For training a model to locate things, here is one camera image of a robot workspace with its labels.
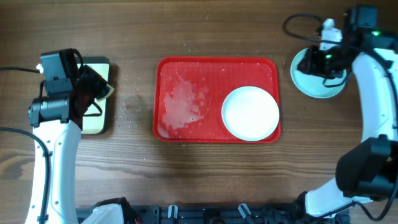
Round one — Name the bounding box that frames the green yellow sponge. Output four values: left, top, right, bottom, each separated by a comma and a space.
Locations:
95, 84, 114, 101

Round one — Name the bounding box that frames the light blue plate top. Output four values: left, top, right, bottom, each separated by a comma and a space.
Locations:
290, 49, 345, 99

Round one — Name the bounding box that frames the white plate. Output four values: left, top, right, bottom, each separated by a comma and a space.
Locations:
221, 86, 280, 142

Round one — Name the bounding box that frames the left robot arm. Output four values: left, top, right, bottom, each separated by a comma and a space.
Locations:
25, 49, 114, 223

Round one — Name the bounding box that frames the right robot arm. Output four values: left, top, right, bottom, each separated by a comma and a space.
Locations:
290, 5, 397, 220

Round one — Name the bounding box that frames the black tray with soapy water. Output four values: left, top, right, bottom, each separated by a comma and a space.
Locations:
81, 56, 111, 134

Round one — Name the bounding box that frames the red plastic tray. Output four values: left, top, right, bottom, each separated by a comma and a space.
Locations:
152, 57, 279, 144

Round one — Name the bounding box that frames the left black cable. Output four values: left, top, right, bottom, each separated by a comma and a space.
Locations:
0, 67, 52, 224

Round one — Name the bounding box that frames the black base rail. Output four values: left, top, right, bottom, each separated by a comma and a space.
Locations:
73, 203, 351, 224

